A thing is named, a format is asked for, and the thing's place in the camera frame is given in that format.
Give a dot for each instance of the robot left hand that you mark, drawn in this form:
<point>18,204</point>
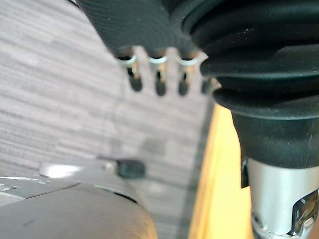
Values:
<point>249,74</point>

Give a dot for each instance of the robot dark left foot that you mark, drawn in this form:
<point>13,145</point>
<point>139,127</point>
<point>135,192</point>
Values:
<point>130,169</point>

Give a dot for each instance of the robot silver left leg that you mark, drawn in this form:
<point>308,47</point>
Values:
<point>74,211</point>

